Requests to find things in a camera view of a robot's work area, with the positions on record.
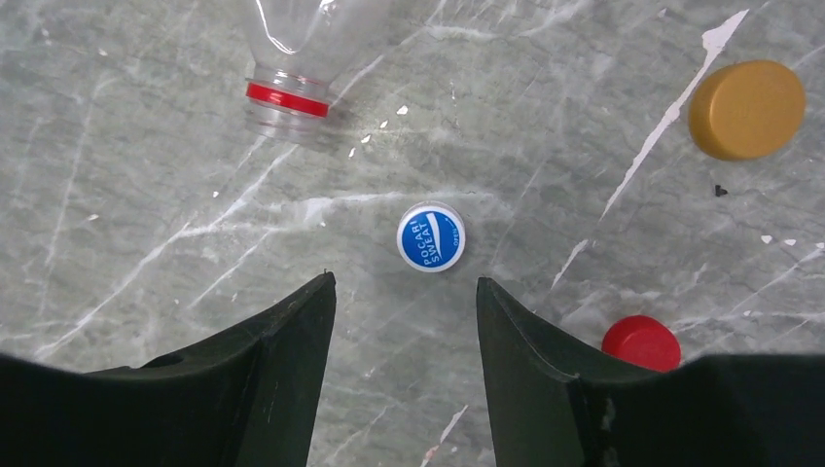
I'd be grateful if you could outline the clear red-label water bottle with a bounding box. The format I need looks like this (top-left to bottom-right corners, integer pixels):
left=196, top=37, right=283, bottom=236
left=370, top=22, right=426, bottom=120
left=239, top=0, right=390, bottom=143

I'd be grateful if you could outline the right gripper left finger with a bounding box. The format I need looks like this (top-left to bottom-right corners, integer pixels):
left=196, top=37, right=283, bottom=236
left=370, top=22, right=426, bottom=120
left=1, top=272, right=336, bottom=466

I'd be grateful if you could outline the blue white bottle cap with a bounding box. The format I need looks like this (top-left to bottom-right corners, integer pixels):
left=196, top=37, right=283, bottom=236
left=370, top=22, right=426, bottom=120
left=396, top=201, right=467, bottom=273

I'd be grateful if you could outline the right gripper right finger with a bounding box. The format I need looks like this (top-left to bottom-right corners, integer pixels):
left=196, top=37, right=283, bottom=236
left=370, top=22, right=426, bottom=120
left=476, top=277, right=824, bottom=466

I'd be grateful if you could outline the red bottle cap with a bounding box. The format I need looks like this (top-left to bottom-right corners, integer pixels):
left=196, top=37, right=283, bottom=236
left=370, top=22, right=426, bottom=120
left=601, top=315, right=682, bottom=373

